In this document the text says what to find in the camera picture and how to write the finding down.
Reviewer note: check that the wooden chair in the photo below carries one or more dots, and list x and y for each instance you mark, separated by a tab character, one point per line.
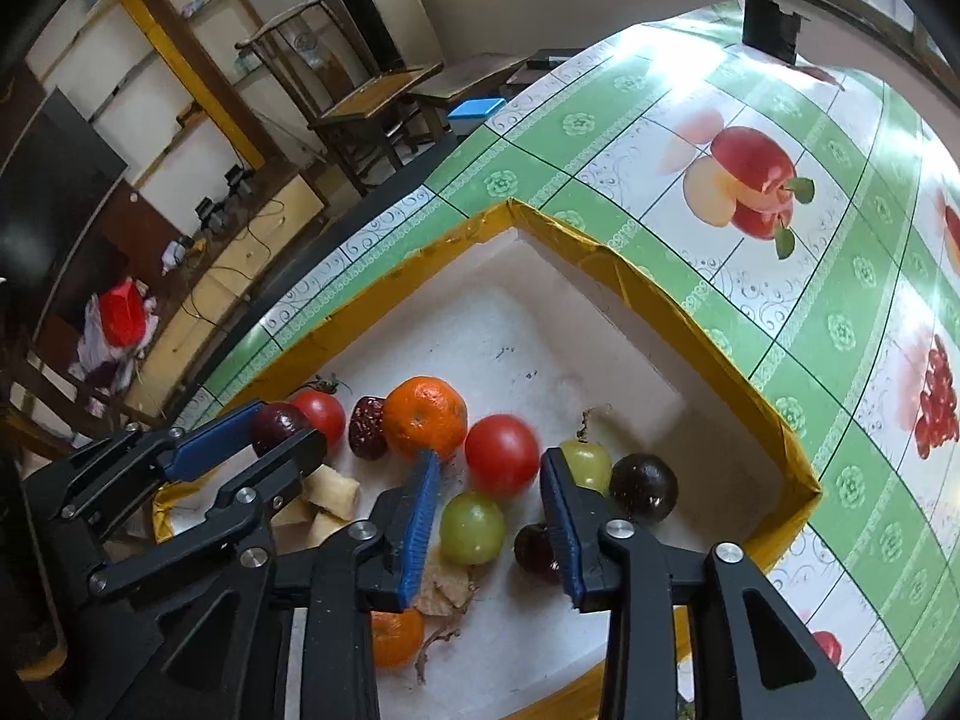
375	90
45	390

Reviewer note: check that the wooden bench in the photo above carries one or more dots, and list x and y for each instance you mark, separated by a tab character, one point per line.
465	75

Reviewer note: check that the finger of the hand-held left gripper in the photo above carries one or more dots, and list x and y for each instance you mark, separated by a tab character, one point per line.
210	442
281	472

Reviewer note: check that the dark red grape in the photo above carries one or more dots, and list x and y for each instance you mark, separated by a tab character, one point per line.
534	547

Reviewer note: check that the yellow rimmed white box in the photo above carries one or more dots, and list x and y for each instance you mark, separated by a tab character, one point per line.
525	345

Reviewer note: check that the white standing air conditioner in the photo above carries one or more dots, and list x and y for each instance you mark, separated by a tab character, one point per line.
360	0

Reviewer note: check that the orange mandarin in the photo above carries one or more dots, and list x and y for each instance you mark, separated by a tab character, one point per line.
397	639
424	414

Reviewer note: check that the low wooden cabinet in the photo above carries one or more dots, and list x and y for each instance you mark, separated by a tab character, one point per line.
225	277

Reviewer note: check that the red tomato with green stem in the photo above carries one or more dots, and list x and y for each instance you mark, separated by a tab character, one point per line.
324	411

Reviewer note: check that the green grape with stem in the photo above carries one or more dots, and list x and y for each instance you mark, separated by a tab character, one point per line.
589	465

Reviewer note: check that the red date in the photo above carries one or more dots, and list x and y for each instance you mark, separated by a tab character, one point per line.
366	427

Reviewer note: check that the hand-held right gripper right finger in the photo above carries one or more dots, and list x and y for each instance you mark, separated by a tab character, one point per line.
562	532

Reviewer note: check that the dark purple plum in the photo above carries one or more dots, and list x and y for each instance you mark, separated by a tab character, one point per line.
643	487

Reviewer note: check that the white shelf with yellow frame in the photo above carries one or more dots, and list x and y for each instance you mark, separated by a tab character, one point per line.
112	60

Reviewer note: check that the fruit print green tablecloth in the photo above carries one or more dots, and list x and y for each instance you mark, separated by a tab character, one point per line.
825	300

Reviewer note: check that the blue and white box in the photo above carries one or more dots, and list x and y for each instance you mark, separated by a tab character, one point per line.
476	114

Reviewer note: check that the black television screen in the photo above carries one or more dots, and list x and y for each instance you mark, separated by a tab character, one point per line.
52	187

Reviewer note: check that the pale banana piece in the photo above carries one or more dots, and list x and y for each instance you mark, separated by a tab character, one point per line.
334	493
322	526

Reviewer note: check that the small black box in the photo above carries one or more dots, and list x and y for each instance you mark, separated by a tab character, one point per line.
769	26

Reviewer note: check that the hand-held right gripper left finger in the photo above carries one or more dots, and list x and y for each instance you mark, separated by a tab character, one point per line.
420	529

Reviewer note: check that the red plastic bag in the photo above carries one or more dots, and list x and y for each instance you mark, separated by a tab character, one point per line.
124	315

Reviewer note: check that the brown fruit peel scrap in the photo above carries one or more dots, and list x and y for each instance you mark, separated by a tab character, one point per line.
442	589

